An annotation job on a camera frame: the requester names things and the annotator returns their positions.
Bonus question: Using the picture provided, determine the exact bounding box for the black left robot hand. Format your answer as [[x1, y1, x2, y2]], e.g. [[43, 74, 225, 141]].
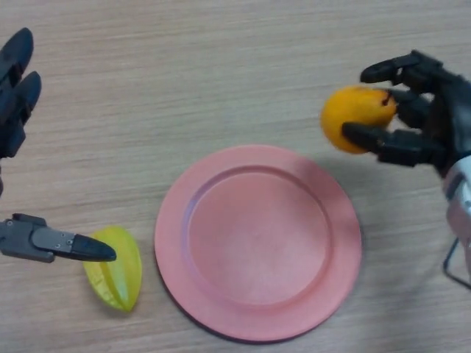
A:
[[0, 27, 118, 264]]

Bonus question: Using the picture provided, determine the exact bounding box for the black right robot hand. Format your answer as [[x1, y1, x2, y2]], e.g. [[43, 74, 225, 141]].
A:
[[341, 49, 471, 181]]

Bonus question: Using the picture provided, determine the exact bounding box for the yellow orange pear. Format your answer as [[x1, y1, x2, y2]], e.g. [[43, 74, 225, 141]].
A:
[[319, 85, 399, 155]]

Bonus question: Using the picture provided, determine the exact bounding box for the pink round plate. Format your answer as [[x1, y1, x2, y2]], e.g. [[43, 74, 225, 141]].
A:
[[154, 144, 363, 344]]

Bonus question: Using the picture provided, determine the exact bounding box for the yellow starfruit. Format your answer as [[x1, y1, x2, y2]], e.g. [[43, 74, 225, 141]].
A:
[[82, 226, 143, 314]]

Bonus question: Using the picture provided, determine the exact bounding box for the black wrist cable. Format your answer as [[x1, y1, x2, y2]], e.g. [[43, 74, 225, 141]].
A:
[[443, 235, 471, 290]]

